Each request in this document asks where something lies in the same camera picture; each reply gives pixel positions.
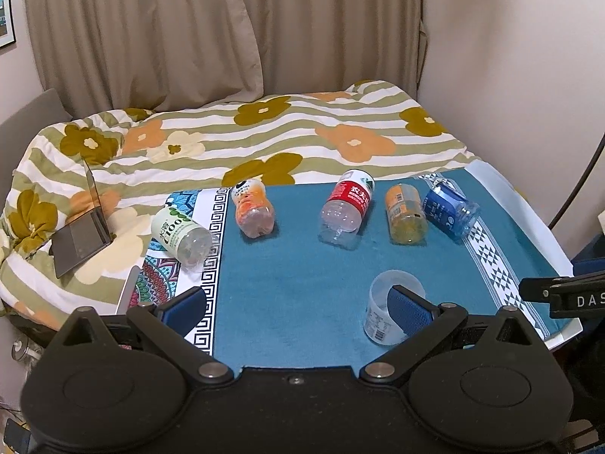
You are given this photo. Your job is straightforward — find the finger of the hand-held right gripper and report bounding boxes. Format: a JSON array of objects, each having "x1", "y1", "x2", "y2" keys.
[{"x1": 518, "y1": 275, "x2": 576, "y2": 302}]

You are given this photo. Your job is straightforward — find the green label plastic bottle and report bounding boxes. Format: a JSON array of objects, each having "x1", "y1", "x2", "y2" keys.
[{"x1": 150, "y1": 205, "x2": 214, "y2": 275}]

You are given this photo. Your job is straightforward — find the peach label plastic bottle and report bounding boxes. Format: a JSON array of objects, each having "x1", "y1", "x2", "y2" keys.
[{"x1": 231, "y1": 179, "x2": 276, "y2": 240}]

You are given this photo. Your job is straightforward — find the grey laptop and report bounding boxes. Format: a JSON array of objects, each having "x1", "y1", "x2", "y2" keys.
[{"x1": 51, "y1": 155, "x2": 115, "y2": 279}]

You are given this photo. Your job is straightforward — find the beige curtain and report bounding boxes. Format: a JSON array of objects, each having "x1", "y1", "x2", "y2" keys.
[{"x1": 23, "y1": 0, "x2": 429, "y2": 115}]

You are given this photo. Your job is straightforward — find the blue label plastic bottle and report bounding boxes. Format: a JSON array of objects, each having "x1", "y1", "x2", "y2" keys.
[{"x1": 422, "y1": 179, "x2": 482, "y2": 240}]

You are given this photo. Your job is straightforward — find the framed wall picture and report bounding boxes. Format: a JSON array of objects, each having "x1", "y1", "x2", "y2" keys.
[{"x1": 0, "y1": 0, "x2": 18, "y2": 48}]

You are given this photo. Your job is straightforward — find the dark blue cabinet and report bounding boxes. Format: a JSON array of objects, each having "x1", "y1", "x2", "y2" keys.
[{"x1": 569, "y1": 232, "x2": 605, "y2": 278}]

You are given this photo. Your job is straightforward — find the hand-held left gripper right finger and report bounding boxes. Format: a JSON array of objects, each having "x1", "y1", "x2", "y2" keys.
[{"x1": 361, "y1": 285, "x2": 550, "y2": 386}]

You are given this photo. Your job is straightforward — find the black cable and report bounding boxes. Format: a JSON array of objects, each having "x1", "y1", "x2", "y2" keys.
[{"x1": 548, "y1": 132, "x2": 605, "y2": 230}]

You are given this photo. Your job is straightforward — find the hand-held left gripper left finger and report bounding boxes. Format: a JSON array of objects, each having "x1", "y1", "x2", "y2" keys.
[{"x1": 52, "y1": 286, "x2": 235, "y2": 386}]

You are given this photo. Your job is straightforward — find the translucent plastic cup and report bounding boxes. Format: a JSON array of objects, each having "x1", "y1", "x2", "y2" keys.
[{"x1": 362, "y1": 269, "x2": 427, "y2": 345}]

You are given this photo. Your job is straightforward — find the red label plastic bottle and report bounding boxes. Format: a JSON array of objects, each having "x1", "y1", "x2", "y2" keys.
[{"x1": 318, "y1": 169, "x2": 376, "y2": 251}]

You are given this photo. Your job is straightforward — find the floral striped blanket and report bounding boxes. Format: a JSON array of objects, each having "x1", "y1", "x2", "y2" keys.
[{"x1": 0, "y1": 79, "x2": 476, "y2": 328}]

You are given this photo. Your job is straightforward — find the teal patterned table cloth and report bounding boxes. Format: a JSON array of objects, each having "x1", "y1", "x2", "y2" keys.
[{"x1": 127, "y1": 161, "x2": 585, "y2": 370}]

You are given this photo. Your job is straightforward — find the orange label plastic bottle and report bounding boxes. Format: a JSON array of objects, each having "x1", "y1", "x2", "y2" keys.
[{"x1": 384, "y1": 183, "x2": 430, "y2": 246}]

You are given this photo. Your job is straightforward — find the grey headboard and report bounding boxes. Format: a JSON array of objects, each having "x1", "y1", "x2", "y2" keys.
[{"x1": 0, "y1": 87, "x2": 74, "y2": 190}]

